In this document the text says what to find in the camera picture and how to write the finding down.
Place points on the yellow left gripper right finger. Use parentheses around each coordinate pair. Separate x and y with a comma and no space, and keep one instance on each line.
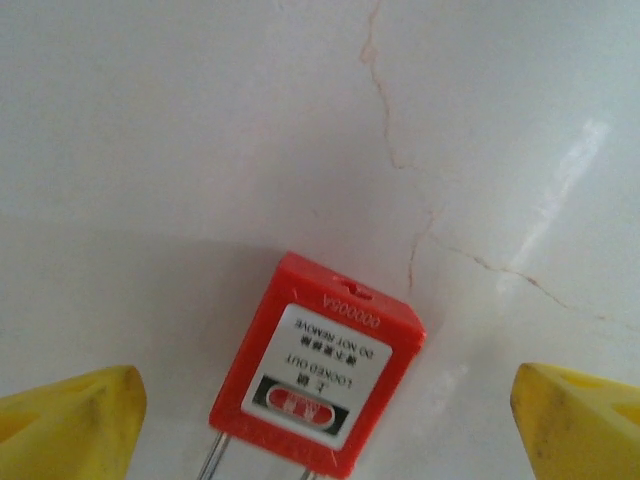
(585,435)

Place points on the red safety padlock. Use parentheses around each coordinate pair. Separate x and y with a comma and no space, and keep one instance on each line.
(315,360)

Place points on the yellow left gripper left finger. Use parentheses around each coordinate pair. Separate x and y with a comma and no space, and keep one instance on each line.
(60,430)

